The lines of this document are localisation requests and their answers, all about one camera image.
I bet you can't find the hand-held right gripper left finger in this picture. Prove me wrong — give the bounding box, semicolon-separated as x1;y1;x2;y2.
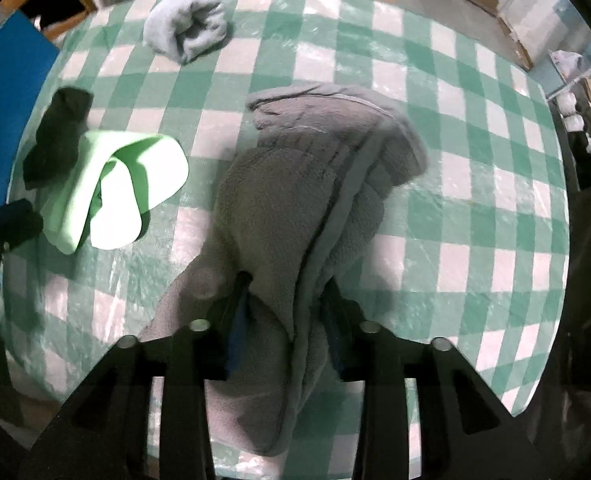
28;270;253;480

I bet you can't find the light green cloth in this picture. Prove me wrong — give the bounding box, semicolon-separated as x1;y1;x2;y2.
42;130;190;255

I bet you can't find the grey fleece cloth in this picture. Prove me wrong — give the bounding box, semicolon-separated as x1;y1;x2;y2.
138;82;429;457

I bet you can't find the blue cardboard box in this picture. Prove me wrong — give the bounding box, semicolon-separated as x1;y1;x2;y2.
0;10;61;207

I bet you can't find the black sock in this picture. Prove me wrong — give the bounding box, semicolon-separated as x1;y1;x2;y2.
22;87;95;191

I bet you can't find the green white checked tablecloth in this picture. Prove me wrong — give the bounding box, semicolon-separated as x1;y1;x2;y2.
2;0;572;477

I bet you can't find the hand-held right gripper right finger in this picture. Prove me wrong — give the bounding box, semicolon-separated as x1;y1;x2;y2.
319;277;556;480

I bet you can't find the white red printed bag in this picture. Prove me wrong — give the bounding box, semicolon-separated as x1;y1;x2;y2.
549;50;591;82

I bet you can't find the light blue rolled towel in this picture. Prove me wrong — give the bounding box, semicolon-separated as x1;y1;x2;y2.
142;0;229;65

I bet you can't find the dark cloth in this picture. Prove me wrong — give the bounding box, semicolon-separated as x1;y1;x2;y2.
518;187;591;480

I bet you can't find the shoe rack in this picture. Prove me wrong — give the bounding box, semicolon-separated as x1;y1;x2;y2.
545;52;591;192

